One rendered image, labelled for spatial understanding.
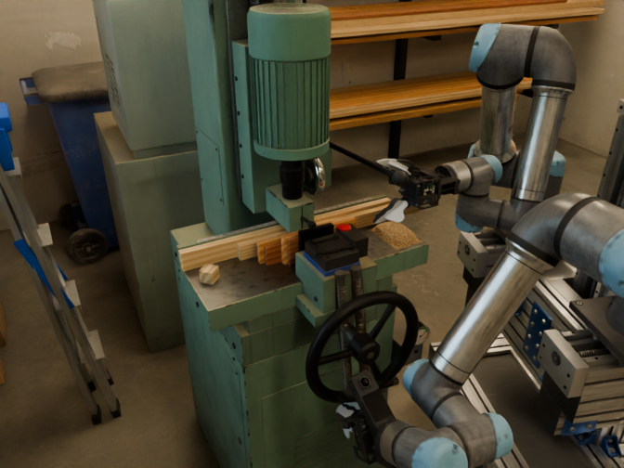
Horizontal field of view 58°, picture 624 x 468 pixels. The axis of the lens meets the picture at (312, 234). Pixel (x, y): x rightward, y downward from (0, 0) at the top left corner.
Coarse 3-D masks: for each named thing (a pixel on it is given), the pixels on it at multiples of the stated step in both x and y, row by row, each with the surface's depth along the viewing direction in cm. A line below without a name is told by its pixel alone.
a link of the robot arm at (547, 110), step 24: (552, 48) 126; (552, 72) 127; (576, 72) 129; (552, 96) 129; (528, 120) 134; (552, 120) 130; (528, 144) 133; (552, 144) 132; (528, 168) 134; (528, 192) 134; (504, 216) 138
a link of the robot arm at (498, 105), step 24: (504, 24) 133; (480, 48) 132; (504, 48) 130; (528, 48) 128; (480, 72) 138; (504, 72) 134; (528, 72) 131; (504, 96) 142; (504, 120) 149; (480, 144) 161; (504, 144) 157; (504, 168) 162
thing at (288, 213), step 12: (276, 192) 141; (276, 204) 140; (288, 204) 135; (300, 204) 135; (312, 204) 136; (276, 216) 142; (288, 216) 135; (300, 216) 136; (312, 216) 138; (288, 228) 136; (300, 228) 138
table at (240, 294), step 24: (216, 264) 137; (240, 264) 137; (264, 264) 137; (384, 264) 141; (408, 264) 145; (192, 288) 128; (216, 288) 128; (240, 288) 128; (264, 288) 128; (288, 288) 129; (216, 312) 122; (240, 312) 125; (264, 312) 128; (312, 312) 125
